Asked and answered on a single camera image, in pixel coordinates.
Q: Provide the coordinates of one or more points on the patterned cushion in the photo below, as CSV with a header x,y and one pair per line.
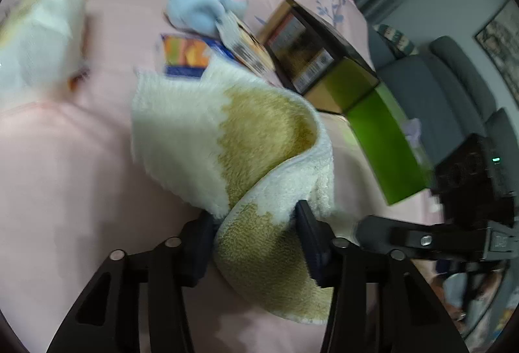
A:
x,y
395,39

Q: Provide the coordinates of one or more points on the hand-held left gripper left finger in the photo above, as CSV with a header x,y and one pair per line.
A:
x,y
201,249

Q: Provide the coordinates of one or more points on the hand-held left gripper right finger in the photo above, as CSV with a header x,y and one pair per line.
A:
x,y
310,243

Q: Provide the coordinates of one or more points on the white and tan fluffy towel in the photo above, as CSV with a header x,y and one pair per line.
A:
x,y
182,126

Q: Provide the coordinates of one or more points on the purple waffle cloth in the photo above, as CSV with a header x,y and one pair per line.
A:
x,y
411,130

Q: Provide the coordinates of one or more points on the framed wall picture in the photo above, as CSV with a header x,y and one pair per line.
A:
x,y
502,41

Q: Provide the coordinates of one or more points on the yellow tissue pack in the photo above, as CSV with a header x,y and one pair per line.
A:
x,y
44,33

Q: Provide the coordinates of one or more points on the grey sofa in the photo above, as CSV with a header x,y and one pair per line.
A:
x,y
446,101

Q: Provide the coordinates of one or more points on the orange blue printed packet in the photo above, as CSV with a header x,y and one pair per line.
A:
x,y
182,53

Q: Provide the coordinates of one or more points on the brown and green box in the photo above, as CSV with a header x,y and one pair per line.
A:
x,y
308,53

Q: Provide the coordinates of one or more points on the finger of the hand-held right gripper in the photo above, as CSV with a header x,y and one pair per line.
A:
x,y
438,240

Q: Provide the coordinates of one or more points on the pink printed bedsheet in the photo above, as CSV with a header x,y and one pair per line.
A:
x,y
81,174

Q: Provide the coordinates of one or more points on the blue plush elephant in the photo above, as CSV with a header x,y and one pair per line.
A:
x,y
198,4

